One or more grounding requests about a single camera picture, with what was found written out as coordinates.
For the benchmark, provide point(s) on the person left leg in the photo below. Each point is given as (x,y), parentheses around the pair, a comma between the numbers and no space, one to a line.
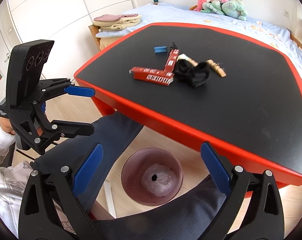
(94,154)

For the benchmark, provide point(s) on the person left hand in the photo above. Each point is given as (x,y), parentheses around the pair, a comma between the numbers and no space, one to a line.
(6,126)

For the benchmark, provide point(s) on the green plush toy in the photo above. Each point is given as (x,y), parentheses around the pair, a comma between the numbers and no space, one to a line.
(234,9)

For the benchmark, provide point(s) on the white wardrobe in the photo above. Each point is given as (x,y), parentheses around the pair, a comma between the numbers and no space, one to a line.
(66,22)

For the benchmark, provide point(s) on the black small clip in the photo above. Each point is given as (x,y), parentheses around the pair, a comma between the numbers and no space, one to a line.
(173,46)

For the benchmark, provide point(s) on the blue plastic clip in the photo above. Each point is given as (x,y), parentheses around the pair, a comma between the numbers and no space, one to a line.
(160,49)

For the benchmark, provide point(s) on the bed with blue sheet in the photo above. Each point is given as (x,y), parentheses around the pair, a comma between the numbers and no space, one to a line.
(272,35)

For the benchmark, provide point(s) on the folded towels stack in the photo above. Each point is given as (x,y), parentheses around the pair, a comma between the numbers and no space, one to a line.
(109,22)

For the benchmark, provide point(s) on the wooden clothespin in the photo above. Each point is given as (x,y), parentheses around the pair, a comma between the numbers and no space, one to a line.
(216,67)
(188,59)

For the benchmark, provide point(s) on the red carton box long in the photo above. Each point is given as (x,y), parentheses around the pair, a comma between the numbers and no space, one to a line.
(159,77)

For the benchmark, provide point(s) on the black cloth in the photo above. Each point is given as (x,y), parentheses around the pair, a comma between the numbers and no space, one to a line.
(193,76)

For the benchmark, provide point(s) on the purple trash bin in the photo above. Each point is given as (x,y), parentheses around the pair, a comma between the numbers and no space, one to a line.
(152,176)

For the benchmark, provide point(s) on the white sleeve left forearm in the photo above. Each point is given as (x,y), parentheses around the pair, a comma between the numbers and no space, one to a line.
(13,181)

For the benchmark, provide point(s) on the red black table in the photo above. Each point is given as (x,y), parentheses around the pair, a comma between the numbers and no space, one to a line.
(253,116)

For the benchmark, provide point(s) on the black camera box left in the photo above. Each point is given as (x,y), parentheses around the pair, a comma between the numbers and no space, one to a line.
(25,68)

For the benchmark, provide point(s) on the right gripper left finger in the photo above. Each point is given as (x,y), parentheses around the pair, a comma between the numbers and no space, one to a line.
(50,208)

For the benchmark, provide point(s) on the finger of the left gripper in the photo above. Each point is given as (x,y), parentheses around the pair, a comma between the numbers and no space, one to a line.
(79,91)
(73,128)

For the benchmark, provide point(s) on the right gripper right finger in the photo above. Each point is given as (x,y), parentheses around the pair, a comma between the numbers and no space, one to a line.
(264,218)

